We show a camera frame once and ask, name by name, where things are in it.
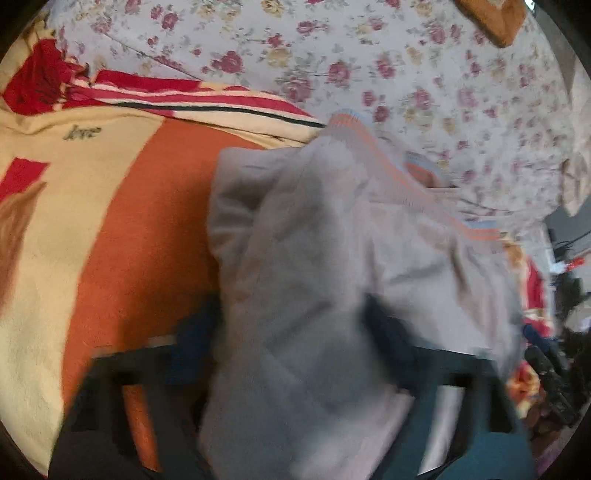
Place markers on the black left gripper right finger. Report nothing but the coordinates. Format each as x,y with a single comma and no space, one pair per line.
461,424

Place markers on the black camera on tripod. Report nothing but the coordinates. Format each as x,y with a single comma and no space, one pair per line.
553,371

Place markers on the floral quilt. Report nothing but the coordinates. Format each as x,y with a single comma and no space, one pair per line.
496,119

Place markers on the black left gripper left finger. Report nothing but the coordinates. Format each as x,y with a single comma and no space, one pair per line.
137,413

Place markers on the orange checkered cushion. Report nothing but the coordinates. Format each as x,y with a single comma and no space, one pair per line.
500,21

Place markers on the red orange yellow blanket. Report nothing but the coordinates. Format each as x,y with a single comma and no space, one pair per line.
104,192

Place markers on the beige grey jacket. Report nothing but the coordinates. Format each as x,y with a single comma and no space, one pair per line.
302,237

